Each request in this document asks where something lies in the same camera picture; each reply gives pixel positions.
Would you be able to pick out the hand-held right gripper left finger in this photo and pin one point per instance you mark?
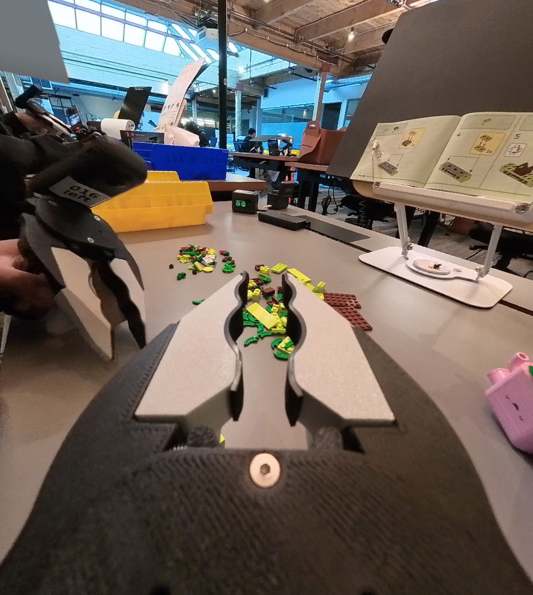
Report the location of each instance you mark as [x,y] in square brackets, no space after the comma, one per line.
[187,372]

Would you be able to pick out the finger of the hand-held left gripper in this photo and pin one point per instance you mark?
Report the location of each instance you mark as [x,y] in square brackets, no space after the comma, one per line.
[131,297]
[76,288]

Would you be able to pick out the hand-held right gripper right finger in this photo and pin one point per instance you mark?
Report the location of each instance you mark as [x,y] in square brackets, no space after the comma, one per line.
[340,372]

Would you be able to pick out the instruction booklet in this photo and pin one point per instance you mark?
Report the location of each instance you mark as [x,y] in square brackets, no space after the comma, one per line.
[489,153]

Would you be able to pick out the person's left hand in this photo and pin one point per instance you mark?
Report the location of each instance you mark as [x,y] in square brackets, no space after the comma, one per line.
[1,279]

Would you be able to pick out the white paper towel roll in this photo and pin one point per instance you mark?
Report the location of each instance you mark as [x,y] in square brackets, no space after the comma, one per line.
[117,126]

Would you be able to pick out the black cardboard box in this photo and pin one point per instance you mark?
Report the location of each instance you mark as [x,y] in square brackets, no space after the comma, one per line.
[143,136]

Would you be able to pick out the yellow plastic bin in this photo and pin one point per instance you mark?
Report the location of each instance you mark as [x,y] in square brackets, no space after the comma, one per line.
[155,204]

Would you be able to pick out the pile of toy bricks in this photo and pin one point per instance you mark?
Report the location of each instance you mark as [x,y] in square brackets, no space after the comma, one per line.
[345,302]

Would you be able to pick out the pile of small toy pieces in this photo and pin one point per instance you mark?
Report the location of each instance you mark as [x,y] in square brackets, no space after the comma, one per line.
[206,260]

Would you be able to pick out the blue plastic bin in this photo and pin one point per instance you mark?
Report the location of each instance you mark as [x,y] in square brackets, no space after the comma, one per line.
[187,162]

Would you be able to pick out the white cardboard sign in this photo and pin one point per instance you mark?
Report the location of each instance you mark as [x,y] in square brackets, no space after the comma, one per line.
[180,102]

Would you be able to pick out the white book stand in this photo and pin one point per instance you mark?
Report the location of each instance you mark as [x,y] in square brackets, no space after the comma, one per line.
[433,279]

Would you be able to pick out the black charger green display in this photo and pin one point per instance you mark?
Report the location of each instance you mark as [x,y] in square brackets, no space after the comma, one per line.
[244,202]

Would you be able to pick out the black pillar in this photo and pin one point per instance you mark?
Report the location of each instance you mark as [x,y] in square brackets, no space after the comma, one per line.
[222,69]

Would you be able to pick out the black flat box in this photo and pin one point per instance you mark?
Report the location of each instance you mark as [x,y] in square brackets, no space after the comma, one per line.
[285,221]

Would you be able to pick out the black power adapter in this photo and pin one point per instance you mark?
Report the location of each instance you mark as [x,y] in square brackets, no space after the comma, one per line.
[282,195]

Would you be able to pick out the pink toy planter figure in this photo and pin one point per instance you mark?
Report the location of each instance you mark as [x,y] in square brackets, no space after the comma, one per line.
[522,409]

